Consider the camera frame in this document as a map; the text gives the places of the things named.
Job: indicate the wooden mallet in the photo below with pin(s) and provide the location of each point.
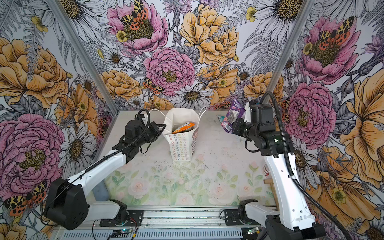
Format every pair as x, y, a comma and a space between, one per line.
271, 184

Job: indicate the pink yellow Fox's candy bag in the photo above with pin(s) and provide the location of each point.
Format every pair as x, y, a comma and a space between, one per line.
186, 127

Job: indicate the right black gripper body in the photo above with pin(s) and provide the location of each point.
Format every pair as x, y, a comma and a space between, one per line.
247, 129

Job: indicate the white vented cable duct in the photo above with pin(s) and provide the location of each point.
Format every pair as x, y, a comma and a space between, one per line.
152, 234

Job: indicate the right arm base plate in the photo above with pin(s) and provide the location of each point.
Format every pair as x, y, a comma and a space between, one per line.
232, 217

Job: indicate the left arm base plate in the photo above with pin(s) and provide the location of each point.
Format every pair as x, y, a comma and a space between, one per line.
129, 218

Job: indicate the aluminium frame rail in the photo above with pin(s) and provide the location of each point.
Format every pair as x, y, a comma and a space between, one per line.
180, 217

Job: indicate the white printed paper bag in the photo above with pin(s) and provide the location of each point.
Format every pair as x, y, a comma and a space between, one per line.
182, 145

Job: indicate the purple snack packet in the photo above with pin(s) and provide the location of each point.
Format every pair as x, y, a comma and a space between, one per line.
236, 111

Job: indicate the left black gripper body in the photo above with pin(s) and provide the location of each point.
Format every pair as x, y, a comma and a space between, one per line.
152, 135

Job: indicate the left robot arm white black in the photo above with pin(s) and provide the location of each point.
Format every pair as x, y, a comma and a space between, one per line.
67, 203

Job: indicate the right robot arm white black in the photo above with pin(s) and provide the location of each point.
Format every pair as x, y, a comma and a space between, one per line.
278, 150

